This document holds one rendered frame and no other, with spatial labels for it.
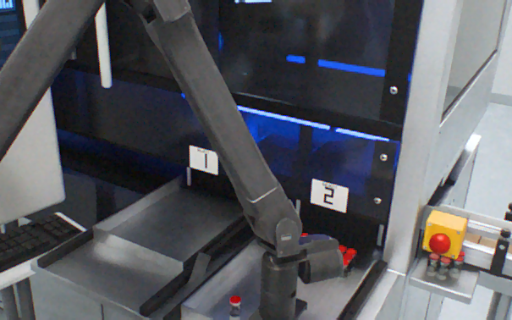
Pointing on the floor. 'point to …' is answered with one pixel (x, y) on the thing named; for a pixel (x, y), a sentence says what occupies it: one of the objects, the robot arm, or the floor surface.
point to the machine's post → (419, 142)
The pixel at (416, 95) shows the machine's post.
